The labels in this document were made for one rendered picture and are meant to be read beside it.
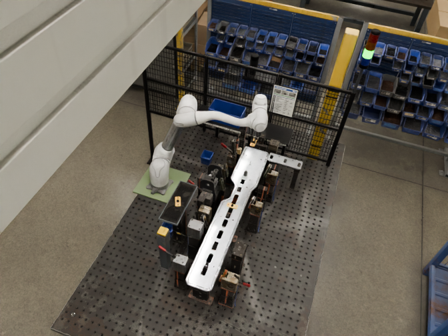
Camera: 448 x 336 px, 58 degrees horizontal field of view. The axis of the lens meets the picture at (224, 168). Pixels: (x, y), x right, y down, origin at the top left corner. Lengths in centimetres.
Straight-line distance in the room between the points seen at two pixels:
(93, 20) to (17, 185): 9
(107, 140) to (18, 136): 489
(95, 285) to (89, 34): 296
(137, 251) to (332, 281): 186
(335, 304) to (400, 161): 218
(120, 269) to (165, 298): 42
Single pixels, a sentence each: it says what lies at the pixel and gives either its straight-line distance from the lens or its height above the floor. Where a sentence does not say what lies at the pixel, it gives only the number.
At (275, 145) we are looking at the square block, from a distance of 349.
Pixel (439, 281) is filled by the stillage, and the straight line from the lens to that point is 429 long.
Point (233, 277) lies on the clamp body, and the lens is 270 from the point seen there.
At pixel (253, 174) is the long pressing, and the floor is 100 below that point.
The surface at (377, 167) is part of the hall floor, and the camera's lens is 519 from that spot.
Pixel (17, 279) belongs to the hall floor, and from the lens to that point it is 419.
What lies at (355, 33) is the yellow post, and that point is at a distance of 325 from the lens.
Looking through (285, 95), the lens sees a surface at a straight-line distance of 353.
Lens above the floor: 344
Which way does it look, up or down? 47 degrees down
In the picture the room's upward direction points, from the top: 5 degrees clockwise
